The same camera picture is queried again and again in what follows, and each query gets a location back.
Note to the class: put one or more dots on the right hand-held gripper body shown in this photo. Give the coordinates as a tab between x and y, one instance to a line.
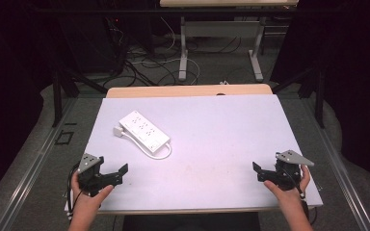
287	173

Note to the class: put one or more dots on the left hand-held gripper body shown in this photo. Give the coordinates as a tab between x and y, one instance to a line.
90	178

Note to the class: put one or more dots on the white power plug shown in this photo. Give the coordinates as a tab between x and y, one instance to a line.
118	131

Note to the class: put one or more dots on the white power strip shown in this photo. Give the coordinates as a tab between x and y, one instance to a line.
144	131

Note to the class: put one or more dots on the person's right hand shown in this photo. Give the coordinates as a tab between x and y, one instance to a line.
289	196

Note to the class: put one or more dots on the person's left hand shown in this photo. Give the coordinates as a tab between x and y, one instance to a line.
88	202

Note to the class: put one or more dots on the white table mat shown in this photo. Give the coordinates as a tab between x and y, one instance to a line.
212	144

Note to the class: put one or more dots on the black metal stand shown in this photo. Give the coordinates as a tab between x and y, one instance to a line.
318	96
57	102

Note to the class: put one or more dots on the person's dark clothing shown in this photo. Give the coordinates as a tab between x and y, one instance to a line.
191	222

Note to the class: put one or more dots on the wooden table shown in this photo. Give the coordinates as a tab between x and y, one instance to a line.
186	91

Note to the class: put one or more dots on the black computer cabinet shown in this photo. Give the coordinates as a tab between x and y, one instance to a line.
90	41

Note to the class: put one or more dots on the white background desk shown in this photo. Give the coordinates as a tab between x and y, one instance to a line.
224	3

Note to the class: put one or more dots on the black floor socket frame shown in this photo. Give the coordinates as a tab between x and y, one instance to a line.
64	137

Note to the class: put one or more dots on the metal floor rail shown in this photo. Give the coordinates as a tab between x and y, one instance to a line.
29	173
340	166

